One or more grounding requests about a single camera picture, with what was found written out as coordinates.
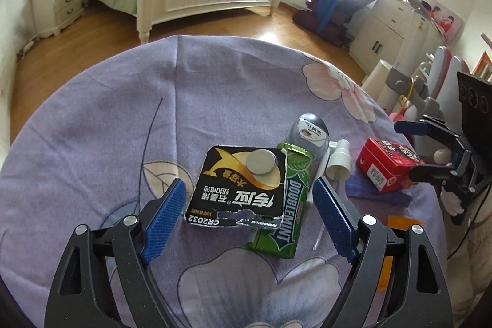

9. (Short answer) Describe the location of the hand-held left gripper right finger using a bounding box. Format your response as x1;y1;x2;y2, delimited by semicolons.
312;176;455;328

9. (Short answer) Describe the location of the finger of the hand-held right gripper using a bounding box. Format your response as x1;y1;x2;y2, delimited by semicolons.
409;155;468;185
394;115;468;144

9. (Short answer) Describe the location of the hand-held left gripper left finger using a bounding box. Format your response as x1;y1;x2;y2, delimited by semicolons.
45;178;188;328

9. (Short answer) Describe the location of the red drink carton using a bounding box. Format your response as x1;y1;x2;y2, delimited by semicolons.
355;137;426;194

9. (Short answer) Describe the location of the black battery card package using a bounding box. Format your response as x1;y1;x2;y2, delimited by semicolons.
185;145;288;229

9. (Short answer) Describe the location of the pink plush cushion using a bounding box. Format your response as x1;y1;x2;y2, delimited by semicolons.
388;109;409;129

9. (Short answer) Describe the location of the white plush object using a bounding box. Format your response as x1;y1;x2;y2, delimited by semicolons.
434;148;466;216

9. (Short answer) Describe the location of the green chewing gum box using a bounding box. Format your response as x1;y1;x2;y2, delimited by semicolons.
245;142;313;259

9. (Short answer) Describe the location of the blue paper scrap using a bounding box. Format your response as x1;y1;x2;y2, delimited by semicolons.
345;174;412;208

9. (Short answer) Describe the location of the orange book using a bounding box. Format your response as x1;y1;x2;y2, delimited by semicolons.
470;51;492;81

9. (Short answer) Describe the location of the white pink study chair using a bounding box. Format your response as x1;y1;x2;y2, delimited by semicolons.
413;47;470;121

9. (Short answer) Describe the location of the orange translucent wrapper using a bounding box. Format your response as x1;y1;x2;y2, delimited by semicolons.
377;215;424;292

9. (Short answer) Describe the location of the white spray bottle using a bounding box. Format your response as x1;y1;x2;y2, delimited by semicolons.
313;138;353;250

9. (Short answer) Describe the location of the pink framed picture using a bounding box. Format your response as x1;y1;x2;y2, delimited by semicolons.
430;0;464;43

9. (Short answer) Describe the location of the white cabinet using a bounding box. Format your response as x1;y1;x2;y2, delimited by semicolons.
348;0;418;73

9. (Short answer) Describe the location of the dark maroon massage chair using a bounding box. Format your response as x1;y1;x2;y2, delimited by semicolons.
292;0;379;48

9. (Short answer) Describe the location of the blue cloth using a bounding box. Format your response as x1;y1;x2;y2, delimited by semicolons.
315;0;343;35

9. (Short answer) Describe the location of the white power strip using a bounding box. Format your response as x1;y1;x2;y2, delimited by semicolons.
17;39;40;57

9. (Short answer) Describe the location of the cream nightstand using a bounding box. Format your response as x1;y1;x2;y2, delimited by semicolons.
30;0;85;41

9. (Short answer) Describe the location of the yellow cord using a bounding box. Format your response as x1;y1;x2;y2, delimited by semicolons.
399;77;416;110

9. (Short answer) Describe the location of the black cable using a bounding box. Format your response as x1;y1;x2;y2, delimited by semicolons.
449;190;492;260

